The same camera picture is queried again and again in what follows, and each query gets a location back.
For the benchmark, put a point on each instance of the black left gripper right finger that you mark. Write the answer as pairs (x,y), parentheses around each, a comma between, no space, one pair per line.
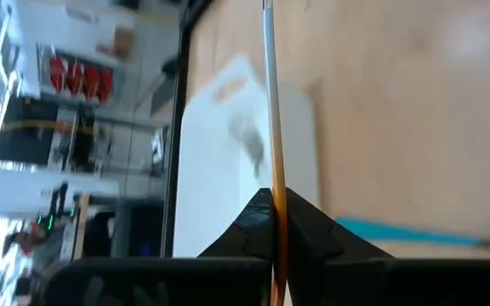
(398,285)

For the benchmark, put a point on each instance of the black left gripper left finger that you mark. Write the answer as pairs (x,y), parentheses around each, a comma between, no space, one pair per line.
(164,280)

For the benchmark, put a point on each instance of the white plastic bin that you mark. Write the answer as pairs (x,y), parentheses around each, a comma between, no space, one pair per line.
(211,170)

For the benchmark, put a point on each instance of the rack of red bins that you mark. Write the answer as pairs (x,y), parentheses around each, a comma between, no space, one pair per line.
(79,81)

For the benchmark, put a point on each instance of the brown cardboard box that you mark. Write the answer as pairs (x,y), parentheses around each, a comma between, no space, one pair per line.
(123,42)

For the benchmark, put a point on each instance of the black metal table frame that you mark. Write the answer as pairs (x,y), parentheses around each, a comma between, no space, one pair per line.
(180,106)

